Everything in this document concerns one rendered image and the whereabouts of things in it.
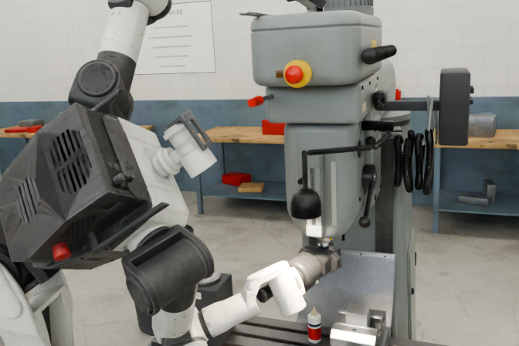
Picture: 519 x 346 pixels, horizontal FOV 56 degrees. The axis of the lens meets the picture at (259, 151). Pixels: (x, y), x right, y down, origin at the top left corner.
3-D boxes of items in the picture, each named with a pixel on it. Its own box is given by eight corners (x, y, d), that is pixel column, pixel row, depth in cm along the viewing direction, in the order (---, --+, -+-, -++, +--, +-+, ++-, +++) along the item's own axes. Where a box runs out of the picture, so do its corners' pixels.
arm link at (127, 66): (89, 42, 109) (72, 97, 105) (129, 48, 109) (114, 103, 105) (103, 66, 120) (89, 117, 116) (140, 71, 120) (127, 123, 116)
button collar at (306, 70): (310, 87, 107) (309, 59, 105) (283, 88, 109) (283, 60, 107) (312, 86, 108) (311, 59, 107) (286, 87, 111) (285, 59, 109)
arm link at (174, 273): (158, 330, 96) (160, 295, 87) (132, 296, 100) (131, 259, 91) (205, 296, 103) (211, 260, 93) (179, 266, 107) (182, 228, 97)
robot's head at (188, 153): (179, 187, 102) (213, 164, 100) (150, 147, 101) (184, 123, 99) (188, 178, 109) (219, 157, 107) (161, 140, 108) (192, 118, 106)
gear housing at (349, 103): (361, 124, 116) (361, 82, 114) (264, 123, 124) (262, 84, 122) (379, 106, 147) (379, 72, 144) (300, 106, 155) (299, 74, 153)
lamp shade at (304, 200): (294, 220, 111) (293, 195, 110) (288, 210, 118) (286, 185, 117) (325, 217, 112) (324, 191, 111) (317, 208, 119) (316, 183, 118)
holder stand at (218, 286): (219, 347, 149) (215, 287, 145) (157, 336, 157) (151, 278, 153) (235, 327, 160) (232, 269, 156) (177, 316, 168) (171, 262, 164)
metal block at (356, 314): (367, 334, 138) (367, 315, 137) (345, 330, 140) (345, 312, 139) (370, 324, 143) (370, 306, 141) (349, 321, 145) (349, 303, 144)
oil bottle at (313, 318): (320, 344, 149) (318, 311, 146) (306, 342, 150) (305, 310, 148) (323, 337, 152) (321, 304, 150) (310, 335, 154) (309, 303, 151)
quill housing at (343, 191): (357, 245, 127) (356, 122, 120) (281, 238, 134) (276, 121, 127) (368, 219, 144) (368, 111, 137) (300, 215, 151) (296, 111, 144)
